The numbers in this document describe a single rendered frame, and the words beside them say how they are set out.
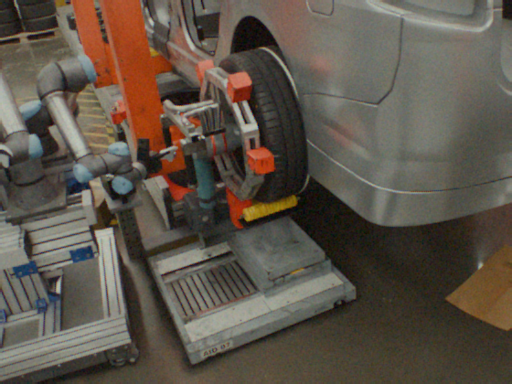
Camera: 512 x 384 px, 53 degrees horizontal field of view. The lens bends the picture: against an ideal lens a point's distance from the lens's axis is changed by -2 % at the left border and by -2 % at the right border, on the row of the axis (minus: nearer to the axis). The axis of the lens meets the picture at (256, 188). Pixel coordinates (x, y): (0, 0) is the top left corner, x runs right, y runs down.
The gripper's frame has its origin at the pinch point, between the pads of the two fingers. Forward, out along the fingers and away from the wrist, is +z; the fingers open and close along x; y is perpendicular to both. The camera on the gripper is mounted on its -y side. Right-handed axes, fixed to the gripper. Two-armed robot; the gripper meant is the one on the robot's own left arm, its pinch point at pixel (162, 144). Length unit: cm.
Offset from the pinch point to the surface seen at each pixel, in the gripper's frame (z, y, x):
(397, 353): -17, 83, 105
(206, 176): 6.2, 17.6, 15.4
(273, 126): -8, -14, 56
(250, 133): -11, -12, 48
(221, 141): -0.5, -3.3, 29.4
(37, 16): 578, 37, -606
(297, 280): 6, 71, 55
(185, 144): -22.2, -11.7, 25.1
